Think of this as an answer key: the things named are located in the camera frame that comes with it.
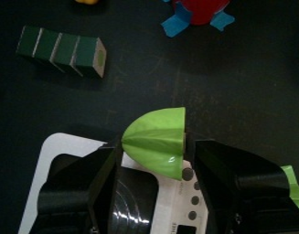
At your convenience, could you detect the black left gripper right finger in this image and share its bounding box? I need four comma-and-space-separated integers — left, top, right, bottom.
192, 139, 299, 234

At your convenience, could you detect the dark green sliced toy vegetable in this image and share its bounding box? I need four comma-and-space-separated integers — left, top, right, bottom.
14, 25, 106, 79

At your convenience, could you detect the green toy starfruit piece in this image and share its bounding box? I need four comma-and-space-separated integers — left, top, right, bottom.
279, 165, 299, 214

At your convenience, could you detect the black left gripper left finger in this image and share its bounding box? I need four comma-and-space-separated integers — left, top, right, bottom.
29, 139, 124, 234

